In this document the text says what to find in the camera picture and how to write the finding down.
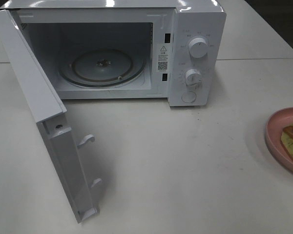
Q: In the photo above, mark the pink round plate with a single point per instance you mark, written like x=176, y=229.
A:
x=273, y=131

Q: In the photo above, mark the white microwave oven body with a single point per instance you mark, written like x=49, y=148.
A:
x=159, y=30

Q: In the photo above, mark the upper white power knob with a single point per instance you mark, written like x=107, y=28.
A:
x=198, y=46

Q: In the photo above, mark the round door release button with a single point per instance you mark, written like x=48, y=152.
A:
x=188, y=97

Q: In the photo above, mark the white timer knob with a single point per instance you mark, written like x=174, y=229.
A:
x=193, y=77

